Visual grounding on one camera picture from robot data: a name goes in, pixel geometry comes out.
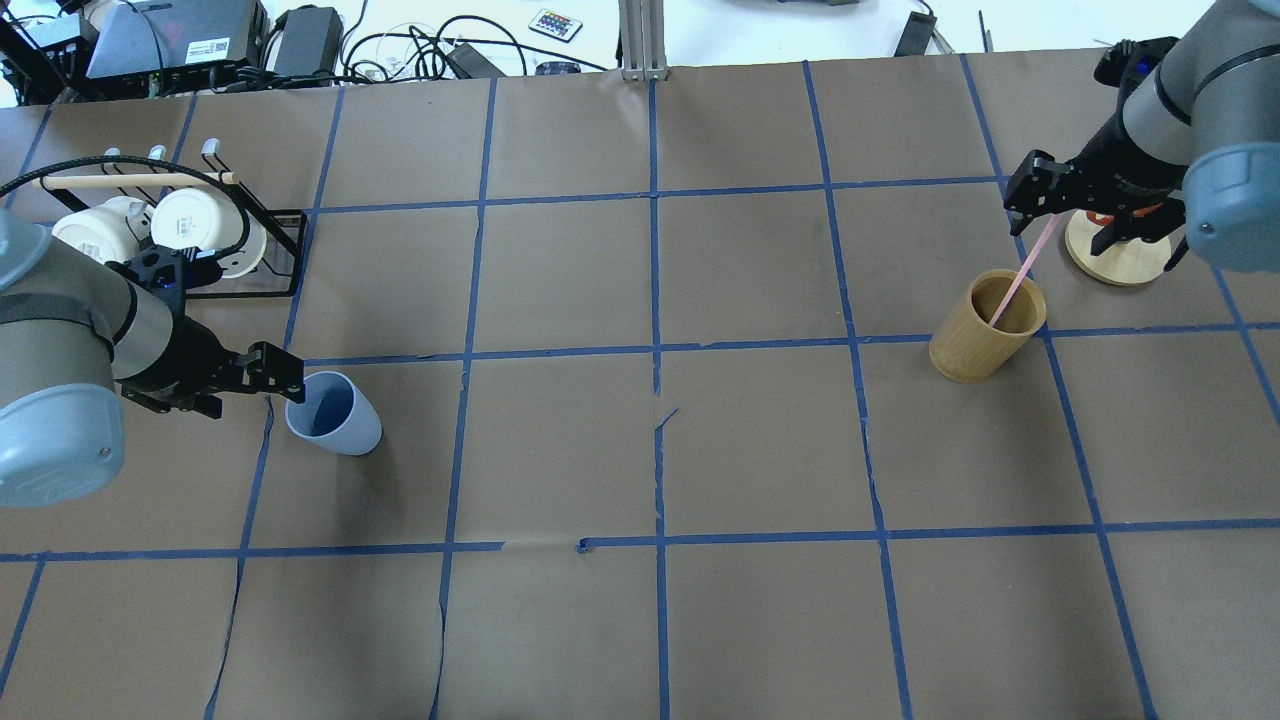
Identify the white mug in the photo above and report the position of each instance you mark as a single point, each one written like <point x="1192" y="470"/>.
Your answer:
<point x="207" y="220"/>
<point x="111" y="232"/>

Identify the bamboo cylindrical holder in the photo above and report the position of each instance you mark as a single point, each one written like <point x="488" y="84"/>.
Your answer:
<point x="964" y="349"/>

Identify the white mug left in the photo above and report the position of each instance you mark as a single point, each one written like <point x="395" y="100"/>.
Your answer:
<point x="111" y="232"/>

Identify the black box device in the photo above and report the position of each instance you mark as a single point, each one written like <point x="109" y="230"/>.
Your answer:
<point x="176" y="46"/>

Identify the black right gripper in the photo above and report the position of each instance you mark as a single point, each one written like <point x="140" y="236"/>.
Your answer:
<point x="1122" y="164"/>

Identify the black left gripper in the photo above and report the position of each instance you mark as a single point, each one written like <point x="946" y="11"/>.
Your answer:
<point x="183" y="358"/>

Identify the black power adapter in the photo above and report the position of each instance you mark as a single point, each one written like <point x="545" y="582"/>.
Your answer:
<point x="306" y="42"/>

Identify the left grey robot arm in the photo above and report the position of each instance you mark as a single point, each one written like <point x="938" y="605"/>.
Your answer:
<point x="79" y="338"/>

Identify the small black adapter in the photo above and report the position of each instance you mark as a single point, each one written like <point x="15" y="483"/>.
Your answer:
<point x="916" y="35"/>

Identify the aluminium frame post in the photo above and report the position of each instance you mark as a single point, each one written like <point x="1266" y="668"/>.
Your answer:
<point x="643" y="55"/>

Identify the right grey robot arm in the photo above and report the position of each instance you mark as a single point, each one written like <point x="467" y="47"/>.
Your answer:
<point x="1193" y="143"/>

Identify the wooden dowel rod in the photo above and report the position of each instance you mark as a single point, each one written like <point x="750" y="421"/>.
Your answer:
<point x="138" y="180"/>

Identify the white mug right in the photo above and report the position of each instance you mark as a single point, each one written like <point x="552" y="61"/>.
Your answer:
<point x="207" y="220"/>

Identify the colourful remote control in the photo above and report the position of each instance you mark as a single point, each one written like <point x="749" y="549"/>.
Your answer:
<point x="560" y="27"/>

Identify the orange plastic cup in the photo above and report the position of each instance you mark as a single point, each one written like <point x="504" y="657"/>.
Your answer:
<point x="1105" y="219"/>

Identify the light blue plastic cup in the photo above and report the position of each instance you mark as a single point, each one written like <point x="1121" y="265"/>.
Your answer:
<point x="335" y="415"/>

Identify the black wire mug rack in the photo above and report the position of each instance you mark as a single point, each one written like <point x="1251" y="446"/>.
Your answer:
<point x="276" y="276"/>

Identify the round wooden cup stand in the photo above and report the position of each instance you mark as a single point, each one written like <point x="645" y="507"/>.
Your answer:
<point x="1126" y="264"/>

